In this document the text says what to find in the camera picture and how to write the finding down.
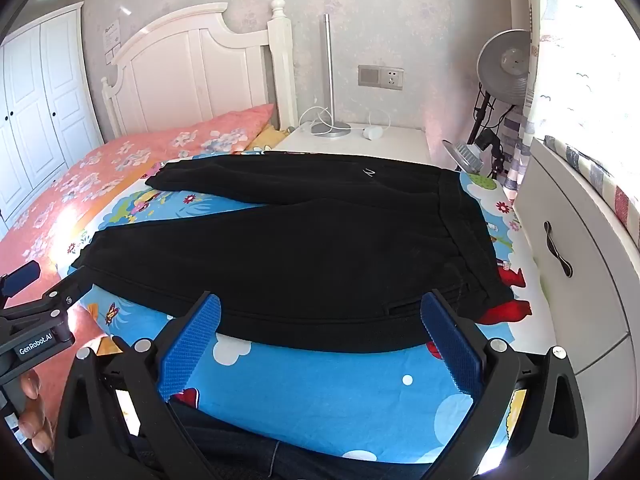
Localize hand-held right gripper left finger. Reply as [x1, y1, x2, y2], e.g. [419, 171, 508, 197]
[52, 291, 222, 480]

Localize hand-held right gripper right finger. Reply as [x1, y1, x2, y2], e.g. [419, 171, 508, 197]
[420, 289, 592, 480]

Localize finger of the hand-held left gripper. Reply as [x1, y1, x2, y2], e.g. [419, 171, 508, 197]
[10, 280, 97, 331]
[0, 260, 42, 310]

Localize black pants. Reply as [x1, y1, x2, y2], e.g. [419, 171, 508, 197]
[70, 152, 516, 353]

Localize person's left hand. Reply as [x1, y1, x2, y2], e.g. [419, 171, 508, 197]
[17, 370, 55, 456]

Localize pink floral bedsheet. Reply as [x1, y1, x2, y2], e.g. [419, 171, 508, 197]
[0, 104, 277, 361]

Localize blue cartoon printed blanket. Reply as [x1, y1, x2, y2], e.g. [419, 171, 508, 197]
[57, 147, 556, 463]

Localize white cabinet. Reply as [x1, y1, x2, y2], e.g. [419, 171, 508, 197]
[512, 136, 640, 466]

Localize white wardrobe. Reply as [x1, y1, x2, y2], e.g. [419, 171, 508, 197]
[0, 2, 105, 233]

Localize round grey clip lamp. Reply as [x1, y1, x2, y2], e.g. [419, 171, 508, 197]
[442, 140, 483, 177]

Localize white nightstand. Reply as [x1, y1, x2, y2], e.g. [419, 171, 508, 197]
[272, 121, 433, 167]

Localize yellow pillow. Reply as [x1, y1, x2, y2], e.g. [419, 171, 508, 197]
[252, 125, 291, 153]

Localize white wooden headboard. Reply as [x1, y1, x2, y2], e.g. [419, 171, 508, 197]
[101, 0, 299, 138]

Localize grey standing fan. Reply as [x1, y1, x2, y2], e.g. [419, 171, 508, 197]
[467, 29, 532, 181]

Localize silver desk lamp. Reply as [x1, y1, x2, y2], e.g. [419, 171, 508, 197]
[310, 14, 352, 137]

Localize black cabinet handle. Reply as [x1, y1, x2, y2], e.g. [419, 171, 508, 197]
[543, 221, 573, 277]

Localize white charger with cable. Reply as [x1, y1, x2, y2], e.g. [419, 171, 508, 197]
[363, 107, 392, 140]

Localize paper wall notice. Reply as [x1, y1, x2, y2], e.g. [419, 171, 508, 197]
[102, 19, 123, 66]

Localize white lamp cable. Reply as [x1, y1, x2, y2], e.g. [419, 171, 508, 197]
[298, 106, 333, 133]

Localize grey wall socket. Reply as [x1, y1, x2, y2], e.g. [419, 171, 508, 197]
[358, 64, 405, 92]

